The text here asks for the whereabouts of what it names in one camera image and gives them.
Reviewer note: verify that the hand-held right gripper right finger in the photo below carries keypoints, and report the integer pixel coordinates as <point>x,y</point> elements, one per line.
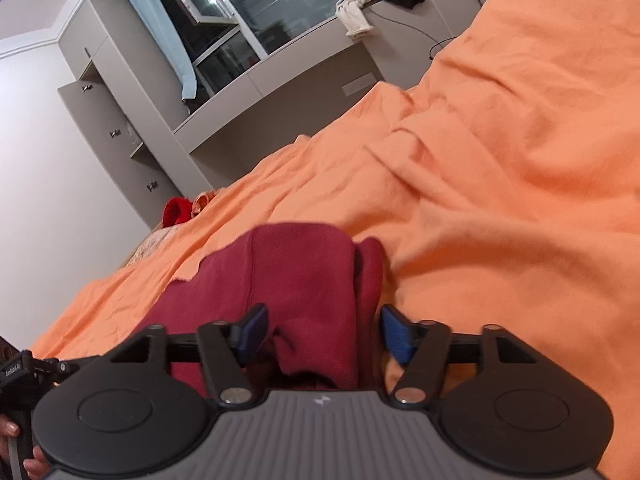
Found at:
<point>397,336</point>

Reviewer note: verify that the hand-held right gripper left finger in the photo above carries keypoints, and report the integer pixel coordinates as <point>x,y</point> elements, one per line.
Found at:
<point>252,334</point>

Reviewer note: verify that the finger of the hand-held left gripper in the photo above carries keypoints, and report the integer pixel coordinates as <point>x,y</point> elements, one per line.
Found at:
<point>62,366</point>

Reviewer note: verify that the maroon knit garment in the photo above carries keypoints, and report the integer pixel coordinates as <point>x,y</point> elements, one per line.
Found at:
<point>310,280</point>

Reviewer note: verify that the person's left hand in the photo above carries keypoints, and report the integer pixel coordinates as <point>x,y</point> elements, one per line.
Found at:
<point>7,429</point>

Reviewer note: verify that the pale patterned bed sheet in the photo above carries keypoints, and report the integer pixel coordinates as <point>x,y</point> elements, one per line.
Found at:
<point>150,247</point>

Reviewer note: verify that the small orange cloth item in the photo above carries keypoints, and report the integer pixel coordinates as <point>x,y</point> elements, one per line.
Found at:
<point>206,200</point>

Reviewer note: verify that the red plush item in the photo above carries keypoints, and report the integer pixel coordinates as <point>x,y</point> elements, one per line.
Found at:
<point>177,210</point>

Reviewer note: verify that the orange blanket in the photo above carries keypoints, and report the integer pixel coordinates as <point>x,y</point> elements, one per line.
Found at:
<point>500,185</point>

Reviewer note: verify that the grey window bench unit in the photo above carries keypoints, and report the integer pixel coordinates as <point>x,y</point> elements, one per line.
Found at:
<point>300,80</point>

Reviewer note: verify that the grey cabinet with drawers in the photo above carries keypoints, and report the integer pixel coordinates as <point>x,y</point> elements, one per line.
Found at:
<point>120,110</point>

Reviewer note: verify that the light blue curtain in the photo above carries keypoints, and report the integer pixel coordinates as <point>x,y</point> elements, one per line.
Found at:
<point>167,40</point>

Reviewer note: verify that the white crumpled cloth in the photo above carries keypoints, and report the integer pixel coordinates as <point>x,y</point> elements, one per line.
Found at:
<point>356,12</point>

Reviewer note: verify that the glass window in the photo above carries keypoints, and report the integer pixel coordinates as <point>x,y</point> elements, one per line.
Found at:
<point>240,5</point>

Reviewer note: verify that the white wall socket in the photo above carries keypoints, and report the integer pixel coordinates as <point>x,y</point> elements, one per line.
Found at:
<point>358,85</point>

